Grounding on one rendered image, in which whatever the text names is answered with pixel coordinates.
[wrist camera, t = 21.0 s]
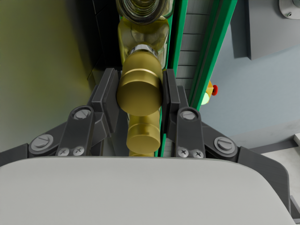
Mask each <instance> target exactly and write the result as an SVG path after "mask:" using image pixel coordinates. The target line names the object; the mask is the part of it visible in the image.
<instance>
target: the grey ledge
mask: <svg viewBox="0 0 300 225"><path fill-rule="evenodd" d="M106 68H114V69H115V70H117V73H118V79H119V80H120V79H121V68H122V67H117V66H94V68H93V70H92V73H93V77H94V80H95V83H96V85H97V84H99V83H100V81H101V79H102V77H103V74H104V72H105V70H106ZM127 134H128V122H127V115H126V112H125V111H124V110H122V109H121V108H120V110H119V114H118V119H117V124H116V128H115V132H114V133H112V135H111V141H112V145H113V148H114V152H115V156H129V148H128V147H127V145H126V141H127Z"/></svg>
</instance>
